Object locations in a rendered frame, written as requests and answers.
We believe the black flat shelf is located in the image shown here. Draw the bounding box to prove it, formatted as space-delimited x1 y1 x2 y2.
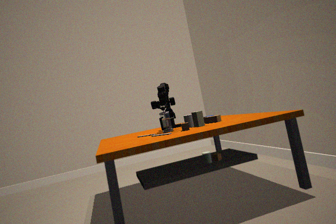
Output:
136 148 258 190

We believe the tan rectangular block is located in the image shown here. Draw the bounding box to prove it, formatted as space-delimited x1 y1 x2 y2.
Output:
204 115 222 124

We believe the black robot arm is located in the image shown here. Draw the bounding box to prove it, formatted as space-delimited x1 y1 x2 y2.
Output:
157 83 176 125

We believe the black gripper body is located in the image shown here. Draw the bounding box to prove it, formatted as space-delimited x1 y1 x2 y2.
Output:
151 97 175 109

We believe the pale yellow cube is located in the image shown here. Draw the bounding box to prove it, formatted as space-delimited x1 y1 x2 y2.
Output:
192 111 205 127

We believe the white cylinder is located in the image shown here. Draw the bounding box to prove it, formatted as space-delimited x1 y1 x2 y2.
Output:
184 114 194 127

